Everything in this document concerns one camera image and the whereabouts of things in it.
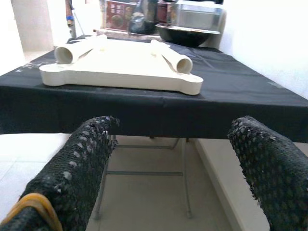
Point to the yellow rubber band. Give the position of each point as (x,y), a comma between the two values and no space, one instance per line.
(33,196)

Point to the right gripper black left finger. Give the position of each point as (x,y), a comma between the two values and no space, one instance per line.
(72,168)

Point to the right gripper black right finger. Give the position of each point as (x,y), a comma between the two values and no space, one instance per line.
(276,173)

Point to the grey metal folding table frame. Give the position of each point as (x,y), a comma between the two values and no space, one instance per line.
(144,173)

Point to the black tablecloth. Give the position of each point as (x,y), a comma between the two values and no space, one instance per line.
(144,108)

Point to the clear plastic storage box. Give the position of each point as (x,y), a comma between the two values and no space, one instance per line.
(199,16)

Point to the white plastic children table top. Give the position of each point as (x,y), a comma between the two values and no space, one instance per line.
(125,69)

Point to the black shiny bag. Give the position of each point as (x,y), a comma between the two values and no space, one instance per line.
(142,25)

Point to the black wok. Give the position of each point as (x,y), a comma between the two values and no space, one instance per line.
(183,37)

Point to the broom stick with blue tape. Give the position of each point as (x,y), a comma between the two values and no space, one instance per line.
(70,21)

